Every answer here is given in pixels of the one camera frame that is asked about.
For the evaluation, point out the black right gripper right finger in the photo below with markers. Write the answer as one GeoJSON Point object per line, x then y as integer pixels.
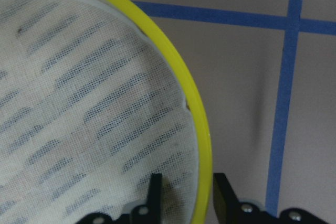
{"type": "Point", "coordinates": [225, 201]}

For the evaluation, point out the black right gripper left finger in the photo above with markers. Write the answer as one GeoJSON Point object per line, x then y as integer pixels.
{"type": "Point", "coordinates": [154, 199]}

